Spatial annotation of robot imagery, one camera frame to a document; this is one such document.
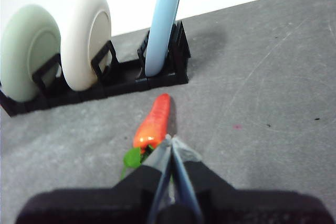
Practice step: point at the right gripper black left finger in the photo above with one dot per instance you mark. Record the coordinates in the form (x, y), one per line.
(105, 205)

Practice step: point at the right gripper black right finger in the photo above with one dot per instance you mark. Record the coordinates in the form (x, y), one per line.
(249, 208)

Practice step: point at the green plate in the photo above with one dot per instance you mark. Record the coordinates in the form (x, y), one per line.
(18, 51)

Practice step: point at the black plate rack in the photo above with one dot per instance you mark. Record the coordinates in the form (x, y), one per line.
(118, 85)

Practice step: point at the cream plate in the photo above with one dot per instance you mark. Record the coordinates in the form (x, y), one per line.
(78, 37)

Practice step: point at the blue plate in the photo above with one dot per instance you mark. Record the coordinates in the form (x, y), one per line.
(160, 37)

